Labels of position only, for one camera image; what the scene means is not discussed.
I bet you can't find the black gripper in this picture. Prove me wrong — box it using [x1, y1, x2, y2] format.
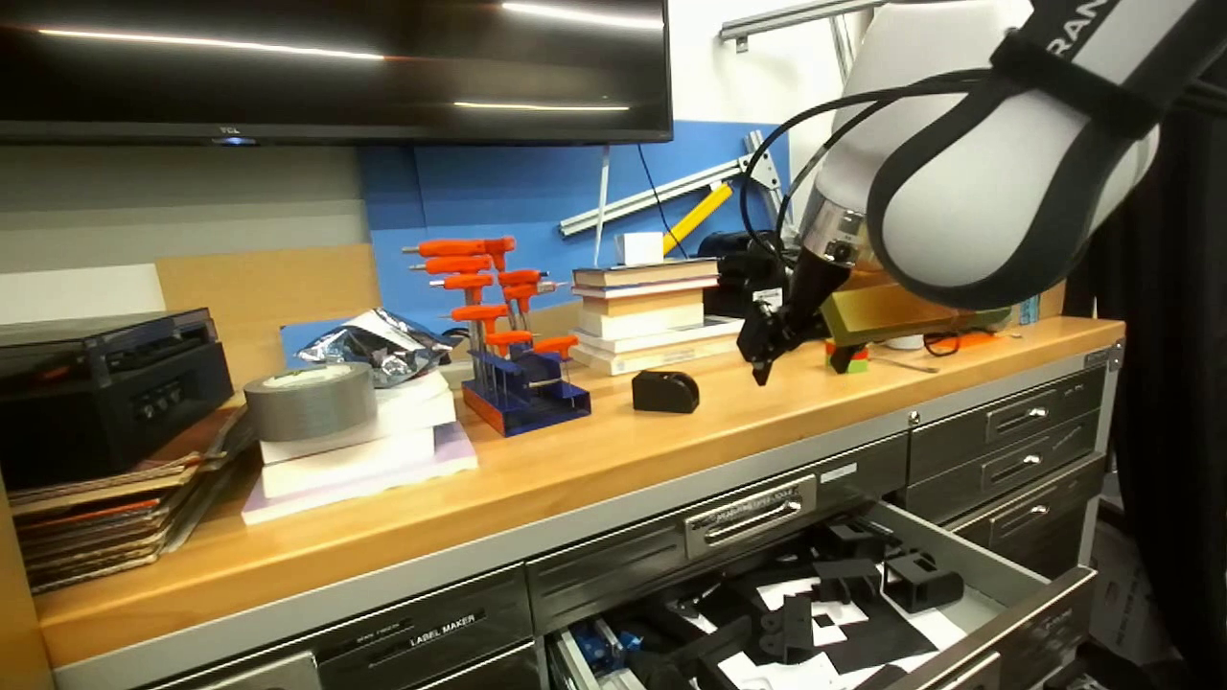
[734, 241, 859, 389]

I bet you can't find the black plastic block piece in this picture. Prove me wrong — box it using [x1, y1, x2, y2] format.
[628, 369, 706, 419]

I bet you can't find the grey tool drawer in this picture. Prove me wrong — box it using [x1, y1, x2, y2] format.
[549, 495, 1103, 690]

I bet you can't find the black drawer cabinet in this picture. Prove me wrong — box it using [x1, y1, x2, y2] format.
[53, 319, 1126, 690]

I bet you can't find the black device with white label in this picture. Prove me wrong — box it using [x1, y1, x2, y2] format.
[693, 231, 771, 322]

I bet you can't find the stack of books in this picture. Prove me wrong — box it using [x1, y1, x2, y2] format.
[567, 255, 747, 383]

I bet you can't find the yellow tool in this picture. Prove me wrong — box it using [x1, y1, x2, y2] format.
[659, 178, 742, 255]

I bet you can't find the small white box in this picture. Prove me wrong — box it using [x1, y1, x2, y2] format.
[622, 227, 669, 269]

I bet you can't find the aluminium bar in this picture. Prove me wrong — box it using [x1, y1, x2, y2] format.
[556, 127, 793, 241]

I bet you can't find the orange hex keys blue stand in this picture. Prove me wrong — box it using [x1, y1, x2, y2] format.
[409, 235, 596, 442]

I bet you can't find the blue board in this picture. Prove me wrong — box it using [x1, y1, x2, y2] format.
[356, 115, 798, 339]

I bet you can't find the black white checker sheet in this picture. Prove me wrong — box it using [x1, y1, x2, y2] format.
[693, 558, 981, 690]

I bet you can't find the silver foil bag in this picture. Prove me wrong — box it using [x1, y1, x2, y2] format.
[299, 301, 455, 389]

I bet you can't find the black curtain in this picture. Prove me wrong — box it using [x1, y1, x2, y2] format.
[1069, 71, 1227, 690]

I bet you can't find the brown cardboard sheet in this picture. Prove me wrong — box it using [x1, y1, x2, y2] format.
[152, 241, 381, 387]

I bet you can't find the black printer box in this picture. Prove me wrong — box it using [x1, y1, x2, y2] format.
[0, 301, 237, 489]

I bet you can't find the stack of dark plates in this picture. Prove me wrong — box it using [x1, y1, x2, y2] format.
[4, 406, 253, 599]

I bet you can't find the white board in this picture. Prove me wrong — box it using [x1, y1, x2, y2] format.
[0, 260, 170, 334]

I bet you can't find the gold green wrist camera box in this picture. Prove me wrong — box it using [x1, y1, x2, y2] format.
[820, 279, 973, 350]

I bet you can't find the grey metal frame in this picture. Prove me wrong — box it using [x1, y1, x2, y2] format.
[714, 0, 899, 80]

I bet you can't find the blue handled tool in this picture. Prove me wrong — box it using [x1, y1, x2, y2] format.
[561, 617, 643, 682]

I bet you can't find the grey duct tape roll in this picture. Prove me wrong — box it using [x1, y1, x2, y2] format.
[241, 359, 381, 444]

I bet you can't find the black wall monitor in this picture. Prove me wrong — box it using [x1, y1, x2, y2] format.
[0, 0, 680, 144]

